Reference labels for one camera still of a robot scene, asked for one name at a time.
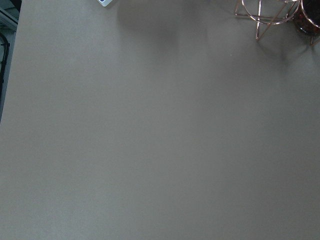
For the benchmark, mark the aluminium frame rail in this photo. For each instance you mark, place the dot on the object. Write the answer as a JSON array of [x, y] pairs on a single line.
[[8, 21]]

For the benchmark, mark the rose gold wire stand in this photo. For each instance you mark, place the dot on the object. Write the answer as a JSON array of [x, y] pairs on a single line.
[[269, 13]]

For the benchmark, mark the dark brown glass jar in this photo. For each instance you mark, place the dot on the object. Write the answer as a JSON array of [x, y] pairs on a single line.
[[307, 18]]

